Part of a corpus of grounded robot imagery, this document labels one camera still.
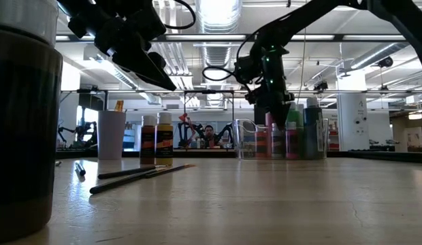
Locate white round pillar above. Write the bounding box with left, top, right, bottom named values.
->
left=336, top=73, right=370, bottom=152

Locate small brown paint bottle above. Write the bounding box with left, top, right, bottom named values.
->
left=140, top=114, right=157, bottom=167

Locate small red paint bottle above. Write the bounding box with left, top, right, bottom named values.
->
left=255, top=131, right=269, bottom=159

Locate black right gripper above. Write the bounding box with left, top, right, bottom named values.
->
left=234, top=46, right=296, bottom=132

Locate large teal paint bottle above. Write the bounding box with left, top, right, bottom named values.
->
left=302, top=97, right=323, bottom=160

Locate large pink paint bottle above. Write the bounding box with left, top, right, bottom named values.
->
left=264, top=112, right=276, bottom=159

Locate clear plastic bin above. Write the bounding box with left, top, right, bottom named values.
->
left=232, top=118, right=330, bottom=161

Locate person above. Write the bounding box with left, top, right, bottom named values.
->
left=202, top=125, right=218, bottom=149

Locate small yellow paint bottle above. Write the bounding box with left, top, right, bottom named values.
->
left=155, top=112, right=174, bottom=167

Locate white cup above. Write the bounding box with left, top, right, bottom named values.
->
left=97, top=110, right=127, bottom=161

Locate red storage shelf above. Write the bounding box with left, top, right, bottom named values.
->
left=328, top=118, right=340, bottom=151

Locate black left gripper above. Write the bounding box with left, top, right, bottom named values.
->
left=57, top=0, right=178, bottom=92

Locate large green paint bottle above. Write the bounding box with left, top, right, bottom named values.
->
left=286, top=108, right=304, bottom=159

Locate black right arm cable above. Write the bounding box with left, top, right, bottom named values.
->
left=201, top=29, right=266, bottom=83

